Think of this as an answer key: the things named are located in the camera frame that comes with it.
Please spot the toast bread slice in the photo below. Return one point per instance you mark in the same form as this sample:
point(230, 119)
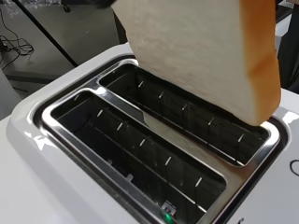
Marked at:
point(193, 46)

